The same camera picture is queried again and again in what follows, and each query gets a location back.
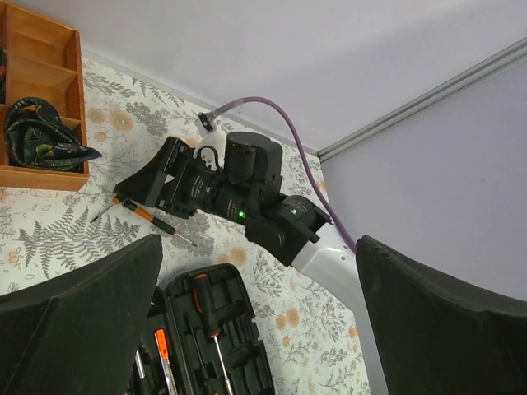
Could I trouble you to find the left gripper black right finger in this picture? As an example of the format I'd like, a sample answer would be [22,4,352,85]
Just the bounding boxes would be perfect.
[357,236,526,394]

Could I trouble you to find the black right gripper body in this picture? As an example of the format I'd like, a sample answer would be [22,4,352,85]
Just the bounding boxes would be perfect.
[114,132,282,224]

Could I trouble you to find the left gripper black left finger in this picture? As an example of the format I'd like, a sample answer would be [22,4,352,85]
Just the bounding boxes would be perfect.
[1,235,163,394]

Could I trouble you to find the orange handled utility knife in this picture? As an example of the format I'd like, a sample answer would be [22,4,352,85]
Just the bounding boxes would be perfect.
[154,328,178,395]

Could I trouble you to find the large orange black screwdriver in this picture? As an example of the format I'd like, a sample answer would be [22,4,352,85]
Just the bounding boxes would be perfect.
[193,272,234,395]

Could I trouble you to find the black plastic tool case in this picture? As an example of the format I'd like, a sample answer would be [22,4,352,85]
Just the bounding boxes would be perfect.
[125,263,276,394]

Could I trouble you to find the black handled steel hammer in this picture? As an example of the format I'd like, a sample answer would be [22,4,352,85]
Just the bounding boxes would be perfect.
[134,350,146,379]

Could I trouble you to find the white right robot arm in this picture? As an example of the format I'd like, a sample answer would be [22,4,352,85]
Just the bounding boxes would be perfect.
[114,132,389,394]

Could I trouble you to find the thin orange precision screwdriver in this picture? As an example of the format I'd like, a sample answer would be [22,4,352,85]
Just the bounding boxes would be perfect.
[121,197,199,249]

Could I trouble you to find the small orange black screwdriver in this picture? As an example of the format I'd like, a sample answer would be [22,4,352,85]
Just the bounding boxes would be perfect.
[90,195,123,224]

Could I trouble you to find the floral patterned table mat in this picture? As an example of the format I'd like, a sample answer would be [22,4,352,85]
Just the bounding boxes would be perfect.
[1,58,371,394]

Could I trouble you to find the orange wooden compartment tray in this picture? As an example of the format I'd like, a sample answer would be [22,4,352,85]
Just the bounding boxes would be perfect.
[1,1,90,191]

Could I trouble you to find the black rolled tape right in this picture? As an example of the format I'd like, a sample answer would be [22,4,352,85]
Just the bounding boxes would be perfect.
[3,97,101,172]

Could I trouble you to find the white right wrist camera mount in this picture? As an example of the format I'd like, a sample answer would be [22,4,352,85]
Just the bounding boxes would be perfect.
[194,113,226,170]

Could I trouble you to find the aluminium enclosure frame post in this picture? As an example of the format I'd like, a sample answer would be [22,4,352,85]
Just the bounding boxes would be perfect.
[317,37,526,162]

